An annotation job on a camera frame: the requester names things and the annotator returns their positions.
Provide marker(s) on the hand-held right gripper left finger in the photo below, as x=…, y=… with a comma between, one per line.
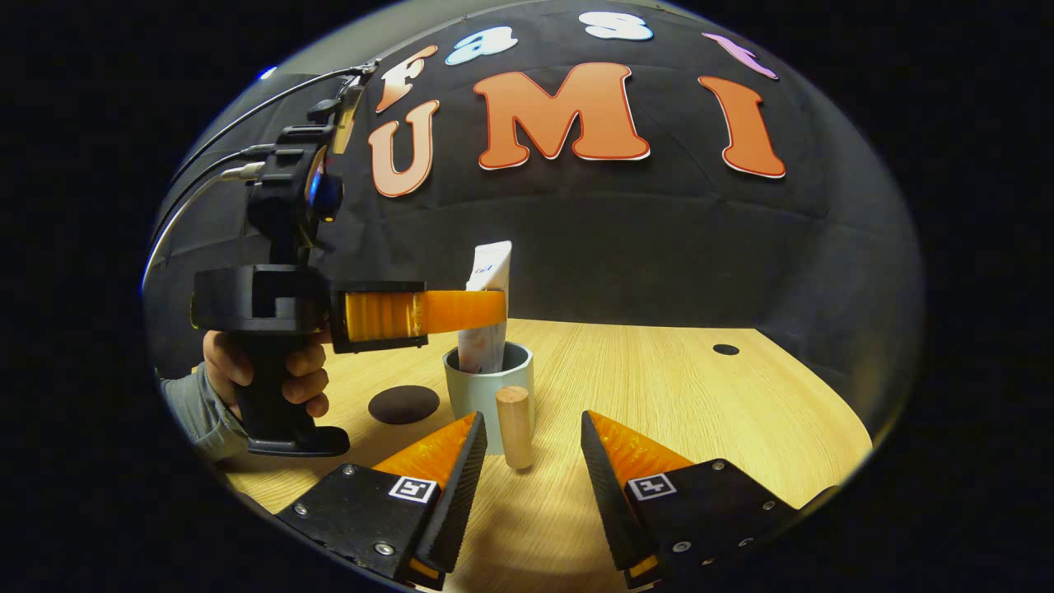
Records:
x=461, y=494

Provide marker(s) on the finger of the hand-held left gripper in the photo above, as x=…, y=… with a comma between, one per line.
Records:
x=379, y=317

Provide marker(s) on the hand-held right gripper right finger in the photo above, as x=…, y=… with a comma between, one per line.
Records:
x=605, y=494

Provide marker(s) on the dark round coaster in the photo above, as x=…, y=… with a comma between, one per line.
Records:
x=403, y=404

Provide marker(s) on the white toothpaste tube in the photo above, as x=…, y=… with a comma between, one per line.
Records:
x=492, y=263

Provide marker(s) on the wooden desktop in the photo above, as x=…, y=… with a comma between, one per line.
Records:
x=659, y=379

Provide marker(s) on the black backdrop cloth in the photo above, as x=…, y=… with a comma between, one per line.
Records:
x=617, y=239

